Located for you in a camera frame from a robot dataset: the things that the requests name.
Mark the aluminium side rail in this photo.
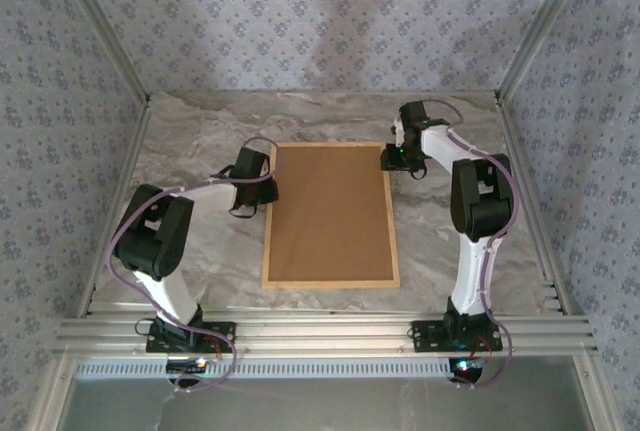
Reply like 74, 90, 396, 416
494, 93, 574, 317
74, 98, 154, 320

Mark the aluminium cross rail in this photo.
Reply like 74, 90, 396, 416
53, 300, 600, 358

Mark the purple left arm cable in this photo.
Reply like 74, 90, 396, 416
107, 136, 279, 395

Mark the control board with LED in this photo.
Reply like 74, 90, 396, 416
166, 357, 209, 375
448, 357, 489, 385

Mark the brown backing board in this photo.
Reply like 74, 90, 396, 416
268, 146, 396, 283

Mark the aluminium corner post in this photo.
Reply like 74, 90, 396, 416
49, 0, 154, 105
494, 0, 600, 102

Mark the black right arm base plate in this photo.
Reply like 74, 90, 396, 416
409, 319, 504, 352

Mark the slotted grey cable duct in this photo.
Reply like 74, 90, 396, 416
74, 356, 454, 381

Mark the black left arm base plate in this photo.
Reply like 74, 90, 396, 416
146, 320, 237, 354

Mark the light wooden picture frame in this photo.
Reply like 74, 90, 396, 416
261, 140, 402, 291

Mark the grey metal sheet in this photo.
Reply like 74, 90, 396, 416
57, 373, 601, 431

